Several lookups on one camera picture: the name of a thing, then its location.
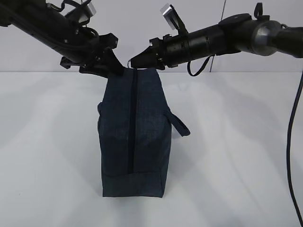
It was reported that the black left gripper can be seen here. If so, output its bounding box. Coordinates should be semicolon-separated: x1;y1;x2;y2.
60;27;125;78

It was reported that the navy blue fabric bag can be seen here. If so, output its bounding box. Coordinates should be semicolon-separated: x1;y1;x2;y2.
98;68;190;198

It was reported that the black floor cable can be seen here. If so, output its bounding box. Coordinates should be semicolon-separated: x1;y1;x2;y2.
286;68;303;218

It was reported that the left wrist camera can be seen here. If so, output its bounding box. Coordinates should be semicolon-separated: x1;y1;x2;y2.
63;0;97;26

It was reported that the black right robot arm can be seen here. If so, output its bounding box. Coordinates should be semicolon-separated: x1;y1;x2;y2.
130;2;303;70

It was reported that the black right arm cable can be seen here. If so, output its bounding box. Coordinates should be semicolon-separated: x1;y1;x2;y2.
187;54;213;77

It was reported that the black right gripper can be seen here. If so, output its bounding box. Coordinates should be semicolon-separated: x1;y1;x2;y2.
130;30;223;70

